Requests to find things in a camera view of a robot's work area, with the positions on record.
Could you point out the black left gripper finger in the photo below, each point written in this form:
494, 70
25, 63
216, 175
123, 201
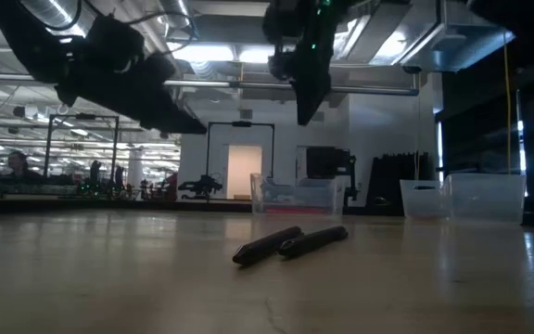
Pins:
174, 121

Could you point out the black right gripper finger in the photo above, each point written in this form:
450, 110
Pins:
312, 104

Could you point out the clear plastic bin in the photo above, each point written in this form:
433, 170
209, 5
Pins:
295, 197

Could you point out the black pen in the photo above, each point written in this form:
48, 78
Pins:
262, 247
313, 241

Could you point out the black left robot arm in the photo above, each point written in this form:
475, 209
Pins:
26, 37

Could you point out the black background robot arm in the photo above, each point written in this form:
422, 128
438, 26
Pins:
202, 187

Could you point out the ceiling light panel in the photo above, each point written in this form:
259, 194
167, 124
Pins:
255, 55
207, 53

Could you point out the black equipment cart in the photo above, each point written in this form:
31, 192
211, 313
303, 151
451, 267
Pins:
327, 160

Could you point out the horizontal metal pipe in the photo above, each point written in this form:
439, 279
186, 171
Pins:
248, 85

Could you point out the black folded panels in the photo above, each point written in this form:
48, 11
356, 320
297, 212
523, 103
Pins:
392, 181

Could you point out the person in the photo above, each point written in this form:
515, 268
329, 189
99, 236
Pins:
18, 162

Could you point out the metal ventilation hood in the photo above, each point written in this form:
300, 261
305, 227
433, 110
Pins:
434, 42

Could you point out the small white plastic bin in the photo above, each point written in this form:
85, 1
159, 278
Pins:
422, 201

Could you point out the large white plastic bin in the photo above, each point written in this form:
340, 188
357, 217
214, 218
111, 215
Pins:
485, 199

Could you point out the black frame stand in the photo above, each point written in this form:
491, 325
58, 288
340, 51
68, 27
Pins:
241, 124
84, 116

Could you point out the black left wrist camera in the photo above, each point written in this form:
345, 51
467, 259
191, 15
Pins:
114, 44

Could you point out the round spiral ventilation duct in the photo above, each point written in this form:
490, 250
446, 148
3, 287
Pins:
176, 5

